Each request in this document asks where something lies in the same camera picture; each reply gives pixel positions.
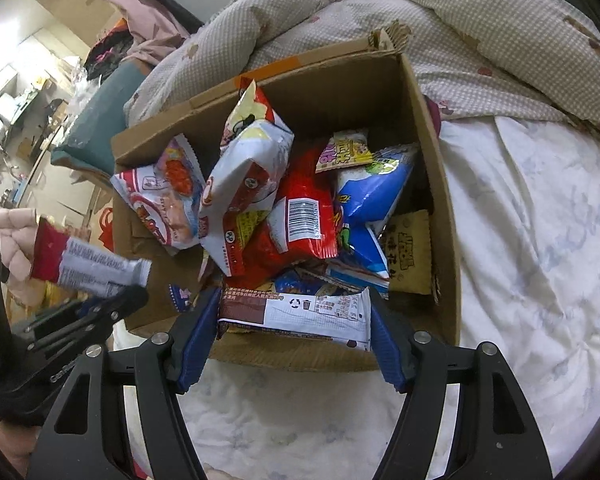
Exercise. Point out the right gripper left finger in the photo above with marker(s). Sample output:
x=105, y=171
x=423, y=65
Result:
x=85, y=436

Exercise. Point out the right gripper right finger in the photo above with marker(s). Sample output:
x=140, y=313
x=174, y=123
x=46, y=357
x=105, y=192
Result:
x=495, y=434

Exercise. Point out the brown white snack bar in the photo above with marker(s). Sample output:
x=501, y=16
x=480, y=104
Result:
x=71, y=263

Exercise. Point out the white cartoon snack packet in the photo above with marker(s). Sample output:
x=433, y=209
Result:
x=344, y=319

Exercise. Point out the white chips bag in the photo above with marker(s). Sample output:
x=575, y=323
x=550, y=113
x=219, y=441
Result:
x=241, y=189

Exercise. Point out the blue union jack bag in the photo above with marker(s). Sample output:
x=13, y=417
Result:
x=365, y=199

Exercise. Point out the red cartoon snack bag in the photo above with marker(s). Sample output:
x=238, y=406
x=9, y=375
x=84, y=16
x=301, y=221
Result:
x=300, y=227

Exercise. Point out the left hand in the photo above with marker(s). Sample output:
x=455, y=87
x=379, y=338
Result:
x=17, y=443

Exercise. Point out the pink puffy jacket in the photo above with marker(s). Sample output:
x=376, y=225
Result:
x=18, y=229

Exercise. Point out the red shopping bag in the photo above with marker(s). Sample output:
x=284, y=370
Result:
x=105, y=221

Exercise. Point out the tan peanut snack packet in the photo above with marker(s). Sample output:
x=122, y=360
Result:
x=407, y=246

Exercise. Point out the red white snack bag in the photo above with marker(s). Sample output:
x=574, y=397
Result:
x=166, y=195

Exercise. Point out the white floral bed sheet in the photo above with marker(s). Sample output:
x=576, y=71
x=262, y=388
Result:
x=526, y=199

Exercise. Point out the blue snack bag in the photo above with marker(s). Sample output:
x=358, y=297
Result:
x=305, y=282

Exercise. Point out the teal headboard cushion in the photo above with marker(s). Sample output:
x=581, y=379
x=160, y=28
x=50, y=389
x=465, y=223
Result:
x=87, y=146

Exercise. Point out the colourful candy packet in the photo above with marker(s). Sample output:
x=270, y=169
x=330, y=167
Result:
x=344, y=150

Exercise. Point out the pink curtain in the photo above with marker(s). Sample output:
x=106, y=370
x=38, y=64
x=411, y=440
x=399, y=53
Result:
x=155, y=30

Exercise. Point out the beige checkered quilt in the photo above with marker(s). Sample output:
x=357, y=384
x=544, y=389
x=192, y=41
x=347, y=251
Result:
x=526, y=59

